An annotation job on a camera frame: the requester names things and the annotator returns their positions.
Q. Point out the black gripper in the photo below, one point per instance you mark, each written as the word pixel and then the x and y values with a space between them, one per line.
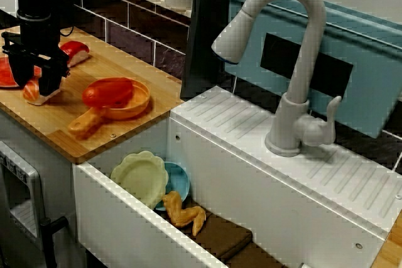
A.
pixel 39 39

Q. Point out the orange bread slice toy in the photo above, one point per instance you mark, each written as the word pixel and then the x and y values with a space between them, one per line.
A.
pixel 31 91

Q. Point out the red tuna sushi toy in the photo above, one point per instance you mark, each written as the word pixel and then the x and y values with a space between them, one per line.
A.
pixel 73 49

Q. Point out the red toy sausage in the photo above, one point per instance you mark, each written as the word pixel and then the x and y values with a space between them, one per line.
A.
pixel 103 93

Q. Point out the orange toy frying pan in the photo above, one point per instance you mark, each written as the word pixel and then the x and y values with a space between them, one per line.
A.
pixel 138 101

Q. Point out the red toy plate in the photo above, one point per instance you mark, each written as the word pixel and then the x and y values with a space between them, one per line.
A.
pixel 4 73

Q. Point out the dark tiled backsplash panel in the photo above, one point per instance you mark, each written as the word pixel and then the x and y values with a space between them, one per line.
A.
pixel 132 29

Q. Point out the white kitchen cabinet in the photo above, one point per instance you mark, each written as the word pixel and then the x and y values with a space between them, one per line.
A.
pixel 56 186

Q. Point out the grey toy oven front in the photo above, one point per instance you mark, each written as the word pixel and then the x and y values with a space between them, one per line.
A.
pixel 34 192

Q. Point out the long wooden countertop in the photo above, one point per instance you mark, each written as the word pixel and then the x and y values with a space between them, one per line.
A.
pixel 141 126

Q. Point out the pale yellow scalloped plate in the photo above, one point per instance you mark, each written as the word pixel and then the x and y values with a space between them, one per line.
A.
pixel 138 177

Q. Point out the black upright panel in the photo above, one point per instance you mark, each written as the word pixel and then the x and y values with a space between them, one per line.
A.
pixel 204 29

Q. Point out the light blue toy plate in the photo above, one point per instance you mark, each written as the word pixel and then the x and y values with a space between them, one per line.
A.
pixel 179 180

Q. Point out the toy chicken wing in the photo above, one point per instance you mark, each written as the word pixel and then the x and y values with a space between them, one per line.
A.
pixel 179 211

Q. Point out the teal plastic bin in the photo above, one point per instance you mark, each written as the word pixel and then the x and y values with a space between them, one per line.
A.
pixel 251 39

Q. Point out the white toy sink unit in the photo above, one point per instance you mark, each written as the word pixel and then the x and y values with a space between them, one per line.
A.
pixel 235 186

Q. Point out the brown folded cloth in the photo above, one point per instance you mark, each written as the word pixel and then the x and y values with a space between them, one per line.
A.
pixel 220 233

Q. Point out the black tape patch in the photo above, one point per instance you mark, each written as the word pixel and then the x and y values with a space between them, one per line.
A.
pixel 282 54

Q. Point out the grey toy faucet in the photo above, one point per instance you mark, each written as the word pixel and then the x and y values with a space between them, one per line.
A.
pixel 314 13

